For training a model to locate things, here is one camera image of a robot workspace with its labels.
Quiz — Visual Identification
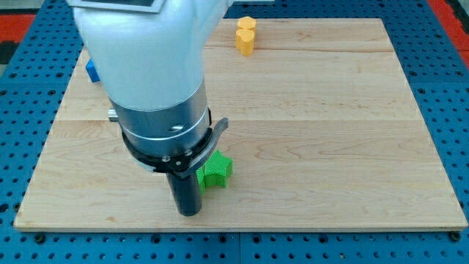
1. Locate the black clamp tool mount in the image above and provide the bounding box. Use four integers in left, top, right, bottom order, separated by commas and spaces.
122, 117, 229, 179

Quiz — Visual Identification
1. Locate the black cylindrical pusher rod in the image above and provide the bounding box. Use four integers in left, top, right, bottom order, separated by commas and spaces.
166, 173, 202, 216

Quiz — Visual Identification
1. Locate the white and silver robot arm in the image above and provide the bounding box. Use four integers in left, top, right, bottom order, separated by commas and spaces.
70, 0, 232, 216

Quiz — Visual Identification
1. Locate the green star block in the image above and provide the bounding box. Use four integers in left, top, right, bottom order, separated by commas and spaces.
196, 150, 233, 194

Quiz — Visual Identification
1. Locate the blue cube block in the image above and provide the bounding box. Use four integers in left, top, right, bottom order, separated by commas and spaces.
85, 59, 100, 83

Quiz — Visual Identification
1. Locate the light wooden board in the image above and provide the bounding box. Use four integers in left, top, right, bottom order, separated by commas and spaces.
14, 19, 468, 232

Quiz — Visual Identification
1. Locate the yellow heart block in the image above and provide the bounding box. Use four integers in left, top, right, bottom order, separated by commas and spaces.
235, 29, 255, 56

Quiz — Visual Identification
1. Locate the yellow hexagon block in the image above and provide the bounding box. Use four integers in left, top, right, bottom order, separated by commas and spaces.
237, 16, 256, 32

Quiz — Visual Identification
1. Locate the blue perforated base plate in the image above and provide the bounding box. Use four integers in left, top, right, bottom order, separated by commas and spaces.
1, 1, 468, 263

